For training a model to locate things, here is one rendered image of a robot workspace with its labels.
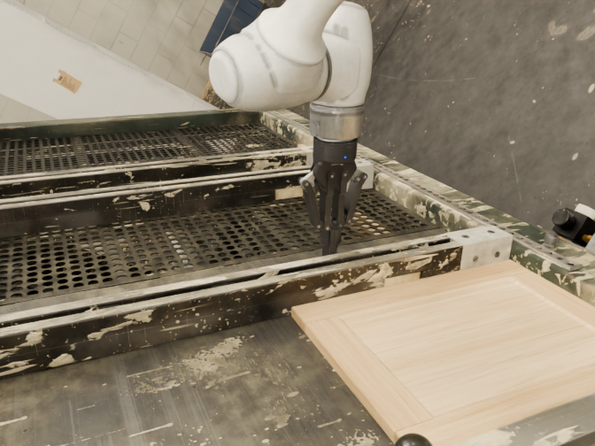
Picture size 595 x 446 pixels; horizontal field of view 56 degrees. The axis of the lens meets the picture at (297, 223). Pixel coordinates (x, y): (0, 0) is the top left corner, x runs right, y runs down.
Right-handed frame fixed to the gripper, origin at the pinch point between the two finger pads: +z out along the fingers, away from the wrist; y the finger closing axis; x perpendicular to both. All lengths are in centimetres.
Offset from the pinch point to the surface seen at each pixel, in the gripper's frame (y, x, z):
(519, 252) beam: -37.8, 9.3, 4.2
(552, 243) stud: -43.4, 11.8, 2.1
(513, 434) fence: -0.3, 46.7, 3.9
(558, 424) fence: -6.6, 47.6, 3.9
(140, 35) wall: -50, -498, 6
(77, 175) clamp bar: 39, -63, 2
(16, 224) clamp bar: 54, -45, 6
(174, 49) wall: -83, -498, 19
